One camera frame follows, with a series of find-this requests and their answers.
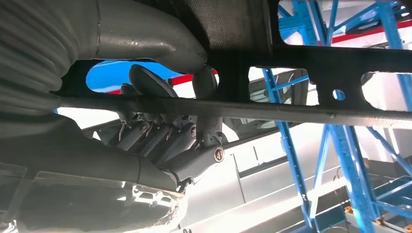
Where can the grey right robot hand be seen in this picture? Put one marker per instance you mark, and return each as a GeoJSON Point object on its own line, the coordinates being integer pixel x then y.
{"type": "Point", "coordinates": [145, 38]}

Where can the blue metal shelf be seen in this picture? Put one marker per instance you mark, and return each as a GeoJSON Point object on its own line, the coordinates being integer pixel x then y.
{"type": "Point", "coordinates": [290, 154]}

